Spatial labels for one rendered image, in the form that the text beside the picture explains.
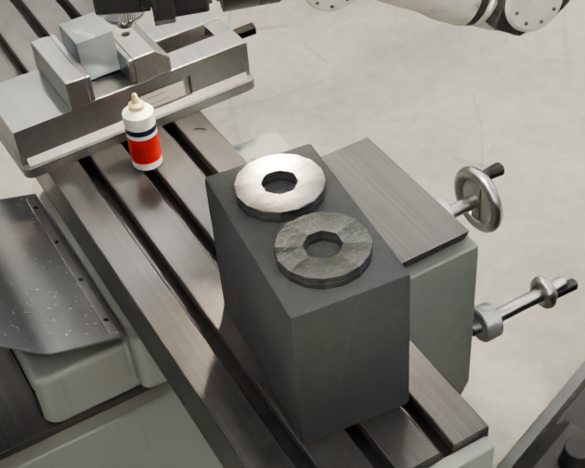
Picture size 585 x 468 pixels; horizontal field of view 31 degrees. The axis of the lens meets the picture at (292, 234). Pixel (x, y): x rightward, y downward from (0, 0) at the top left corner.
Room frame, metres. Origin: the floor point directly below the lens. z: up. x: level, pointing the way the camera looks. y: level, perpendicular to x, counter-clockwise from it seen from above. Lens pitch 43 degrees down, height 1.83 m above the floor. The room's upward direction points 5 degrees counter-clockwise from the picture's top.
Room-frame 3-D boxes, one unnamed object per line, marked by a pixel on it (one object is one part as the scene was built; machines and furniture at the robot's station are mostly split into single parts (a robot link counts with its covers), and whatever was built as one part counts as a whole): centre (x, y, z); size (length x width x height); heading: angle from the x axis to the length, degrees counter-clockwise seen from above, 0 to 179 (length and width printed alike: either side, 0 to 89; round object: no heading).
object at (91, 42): (1.22, 0.25, 1.07); 0.06 x 0.05 x 0.06; 28
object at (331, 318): (0.75, -0.01, 1.06); 0.22 x 0.12 x 0.20; 20
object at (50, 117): (1.24, 0.22, 1.01); 0.35 x 0.15 x 0.11; 118
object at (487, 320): (1.18, -0.37, 0.54); 0.22 x 0.06 x 0.06; 117
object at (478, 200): (1.29, -0.28, 0.66); 0.16 x 0.12 x 0.12; 117
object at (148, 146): (1.11, 0.18, 1.01); 0.04 x 0.04 x 0.11
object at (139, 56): (1.25, 0.20, 1.05); 0.12 x 0.06 x 0.04; 28
